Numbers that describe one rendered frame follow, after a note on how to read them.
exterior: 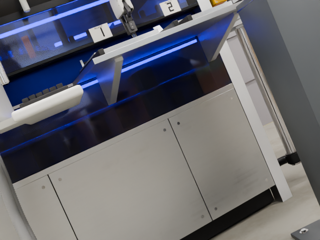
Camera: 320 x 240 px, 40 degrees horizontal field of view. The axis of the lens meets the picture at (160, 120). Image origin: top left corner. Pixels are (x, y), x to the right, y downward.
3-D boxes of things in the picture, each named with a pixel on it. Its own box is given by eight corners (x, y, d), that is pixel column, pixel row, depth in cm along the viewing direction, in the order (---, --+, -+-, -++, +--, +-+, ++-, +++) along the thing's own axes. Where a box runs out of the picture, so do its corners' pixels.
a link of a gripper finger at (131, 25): (132, 11, 165) (139, 28, 166) (130, 14, 168) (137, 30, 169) (124, 14, 164) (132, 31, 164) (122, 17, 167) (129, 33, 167)
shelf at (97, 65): (74, 87, 187) (72, 83, 187) (210, 32, 210) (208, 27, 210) (95, 64, 142) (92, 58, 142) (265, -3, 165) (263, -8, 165)
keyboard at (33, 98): (32, 114, 159) (29, 108, 159) (69, 99, 162) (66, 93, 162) (20, 108, 120) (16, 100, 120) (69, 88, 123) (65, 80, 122)
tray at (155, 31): (83, 78, 189) (79, 71, 189) (136, 56, 197) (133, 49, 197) (98, 62, 157) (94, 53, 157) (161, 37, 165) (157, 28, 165)
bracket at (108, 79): (108, 105, 183) (95, 76, 183) (115, 102, 184) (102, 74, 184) (129, 94, 151) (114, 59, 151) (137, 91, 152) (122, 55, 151)
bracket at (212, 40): (208, 62, 200) (196, 35, 199) (214, 60, 201) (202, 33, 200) (246, 44, 168) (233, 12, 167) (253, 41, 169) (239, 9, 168)
